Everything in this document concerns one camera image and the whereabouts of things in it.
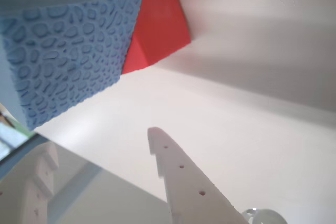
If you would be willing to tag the red foam cube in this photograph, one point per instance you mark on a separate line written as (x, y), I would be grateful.
(160, 24)

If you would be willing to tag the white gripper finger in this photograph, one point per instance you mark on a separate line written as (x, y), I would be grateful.
(183, 187)
(23, 190)

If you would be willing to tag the blue foam cube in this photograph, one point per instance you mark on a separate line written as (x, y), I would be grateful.
(68, 51)

